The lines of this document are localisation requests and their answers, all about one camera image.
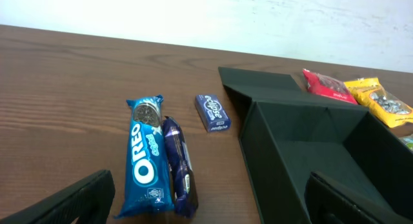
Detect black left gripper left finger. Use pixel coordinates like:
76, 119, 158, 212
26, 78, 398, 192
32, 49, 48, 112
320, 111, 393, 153
1, 170, 116, 224

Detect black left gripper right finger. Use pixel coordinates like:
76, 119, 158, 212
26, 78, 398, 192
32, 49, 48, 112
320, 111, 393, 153
305, 172, 412, 224

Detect blue Oreo cookie pack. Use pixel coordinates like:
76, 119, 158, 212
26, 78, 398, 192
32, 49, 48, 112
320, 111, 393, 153
117, 95, 174, 218

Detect green Haribo gummy bag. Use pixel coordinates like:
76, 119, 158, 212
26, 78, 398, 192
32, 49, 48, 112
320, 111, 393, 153
399, 134, 413, 151

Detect yellow Hacks candy bag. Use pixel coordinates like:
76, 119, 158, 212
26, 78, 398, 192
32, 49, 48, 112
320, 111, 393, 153
344, 77, 412, 128

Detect black open gift box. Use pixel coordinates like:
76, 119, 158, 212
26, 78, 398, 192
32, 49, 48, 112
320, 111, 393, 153
219, 67, 412, 223

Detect dark blue chocolate bar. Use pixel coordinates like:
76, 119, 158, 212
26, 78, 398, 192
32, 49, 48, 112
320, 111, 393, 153
161, 116, 199, 219

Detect red Hacks candy bag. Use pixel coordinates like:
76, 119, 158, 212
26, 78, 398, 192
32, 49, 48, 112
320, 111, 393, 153
303, 68, 358, 105

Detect blue Eclipse mint box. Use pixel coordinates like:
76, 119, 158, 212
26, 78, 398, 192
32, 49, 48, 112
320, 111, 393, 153
195, 94, 231, 132

